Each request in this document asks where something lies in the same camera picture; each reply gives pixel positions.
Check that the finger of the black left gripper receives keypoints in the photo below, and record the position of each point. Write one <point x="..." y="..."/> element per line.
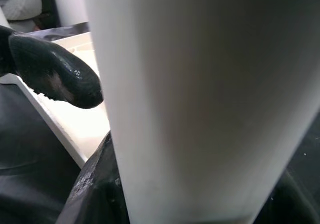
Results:
<point x="57" y="73"/>

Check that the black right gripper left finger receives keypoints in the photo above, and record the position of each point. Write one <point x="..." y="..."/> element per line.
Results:
<point x="100" y="189"/>

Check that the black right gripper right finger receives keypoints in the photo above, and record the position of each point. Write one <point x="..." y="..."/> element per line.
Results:
<point x="295" y="204"/>

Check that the white plastic table top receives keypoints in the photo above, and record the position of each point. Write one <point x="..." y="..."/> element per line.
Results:
<point x="82" y="123"/>

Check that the grey mesh fabric object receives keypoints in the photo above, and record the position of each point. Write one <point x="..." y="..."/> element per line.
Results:
<point x="20" y="1"/>

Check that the black cloth table cover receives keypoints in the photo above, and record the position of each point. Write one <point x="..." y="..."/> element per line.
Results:
<point x="25" y="146"/>

